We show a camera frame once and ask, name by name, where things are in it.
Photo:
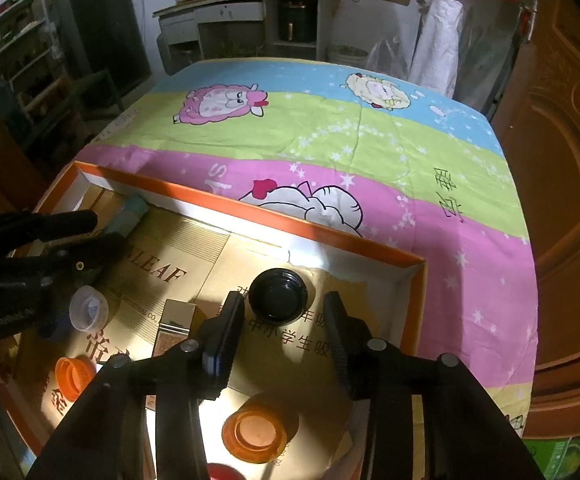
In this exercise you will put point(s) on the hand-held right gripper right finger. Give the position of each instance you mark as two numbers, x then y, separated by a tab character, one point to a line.
340	345

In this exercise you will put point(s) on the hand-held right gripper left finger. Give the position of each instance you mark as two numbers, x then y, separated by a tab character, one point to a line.
225	340

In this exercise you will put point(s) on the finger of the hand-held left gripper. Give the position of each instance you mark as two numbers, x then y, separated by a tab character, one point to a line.
95	252
65	222

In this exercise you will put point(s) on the gold rectangular box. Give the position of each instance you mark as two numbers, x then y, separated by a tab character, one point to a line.
175	325

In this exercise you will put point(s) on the teal lighter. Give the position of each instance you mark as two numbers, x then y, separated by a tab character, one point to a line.
130	212

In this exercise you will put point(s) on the white bottle cap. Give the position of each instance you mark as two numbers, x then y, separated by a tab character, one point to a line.
89	307

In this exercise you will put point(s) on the black bottle cap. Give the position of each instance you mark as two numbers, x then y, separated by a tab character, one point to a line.
278	292

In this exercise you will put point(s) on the flanged orange bottle cap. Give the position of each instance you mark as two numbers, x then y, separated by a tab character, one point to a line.
260	432

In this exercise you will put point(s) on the translucent orange bottle cap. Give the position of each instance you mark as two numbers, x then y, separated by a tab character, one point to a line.
72	377

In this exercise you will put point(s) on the shallow cream orange-rimmed box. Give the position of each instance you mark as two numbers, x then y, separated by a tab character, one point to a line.
270	227

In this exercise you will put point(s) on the red bottle cap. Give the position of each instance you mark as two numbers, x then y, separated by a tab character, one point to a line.
222	473

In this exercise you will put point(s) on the gold printed cardboard liner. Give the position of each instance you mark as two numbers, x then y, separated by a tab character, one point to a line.
180	270

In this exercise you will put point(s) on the metal shelf rack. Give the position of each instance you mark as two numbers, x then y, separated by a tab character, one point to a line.
20	60

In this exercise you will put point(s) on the cartoon sheep printed tablecloth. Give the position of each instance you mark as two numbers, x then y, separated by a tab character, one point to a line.
370	160

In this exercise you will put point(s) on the dark cabinet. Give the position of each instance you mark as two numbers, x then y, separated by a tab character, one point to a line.
105	35

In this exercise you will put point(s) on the green beverage carton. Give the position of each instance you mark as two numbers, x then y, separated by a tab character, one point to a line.
560	457

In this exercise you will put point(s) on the white kitchen counter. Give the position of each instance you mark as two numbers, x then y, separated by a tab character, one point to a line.
220	12

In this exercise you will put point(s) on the brown wooden door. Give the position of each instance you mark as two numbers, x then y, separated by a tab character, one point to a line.
560	185

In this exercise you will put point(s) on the clear plastic bag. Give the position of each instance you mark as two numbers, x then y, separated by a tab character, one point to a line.
387	60

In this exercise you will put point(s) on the rolled white plastic sheet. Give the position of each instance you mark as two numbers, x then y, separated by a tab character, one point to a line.
435	45

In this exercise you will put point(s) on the clear plastic sheet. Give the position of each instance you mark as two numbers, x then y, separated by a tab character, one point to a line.
487	55

